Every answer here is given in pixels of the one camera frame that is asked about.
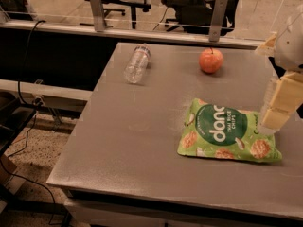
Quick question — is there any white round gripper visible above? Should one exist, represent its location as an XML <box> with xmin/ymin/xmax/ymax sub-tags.
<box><xmin>255</xmin><ymin>5</ymin><xmax>303</xmax><ymax>131</ymax></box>

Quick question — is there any clear plastic water bottle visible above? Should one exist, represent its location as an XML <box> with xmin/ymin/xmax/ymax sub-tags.
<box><xmin>124</xmin><ymin>44</ymin><xmax>151</xmax><ymax>84</ymax></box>

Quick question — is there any orange red apple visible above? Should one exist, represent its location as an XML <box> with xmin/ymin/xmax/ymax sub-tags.
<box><xmin>199</xmin><ymin>48</ymin><xmax>223</xmax><ymax>74</ymax></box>

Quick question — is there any green rice chips bag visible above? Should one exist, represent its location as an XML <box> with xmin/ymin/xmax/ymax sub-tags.
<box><xmin>177</xmin><ymin>98</ymin><xmax>282</xmax><ymax>163</ymax></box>

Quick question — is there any dark seated figure chair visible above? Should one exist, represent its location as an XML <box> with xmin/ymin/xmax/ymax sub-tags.
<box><xmin>162</xmin><ymin>0</ymin><xmax>239</xmax><ymax>36</ymax></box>

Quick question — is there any right metal barrier post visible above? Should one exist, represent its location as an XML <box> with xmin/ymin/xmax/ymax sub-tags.
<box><xmin>209</xmin><ymin>0</ymin><xmax>228</xmax><ymax>43</ymax></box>

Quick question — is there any metal barrier post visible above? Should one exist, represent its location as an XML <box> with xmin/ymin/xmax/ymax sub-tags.
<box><xmin>209</xmin><ymin>0</ymin><xmax>228</xmax><ymax>43</ymax></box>
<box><xmin>89</xmin><ymin>0</ymin><xmax>106</xmax><ymax>32</ymax></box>

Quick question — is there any left metal barrier post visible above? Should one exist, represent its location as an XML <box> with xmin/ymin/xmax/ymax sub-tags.
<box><xmin>89</xmin><ymin>0</ymin><xmax>106</xmax><ymax>32</ymax></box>

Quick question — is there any black power cable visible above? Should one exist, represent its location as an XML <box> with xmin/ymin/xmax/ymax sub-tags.
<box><xmin>0</xmin><ymin>19</ymin><xmax>64</xmax><ymax>227</ymax></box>

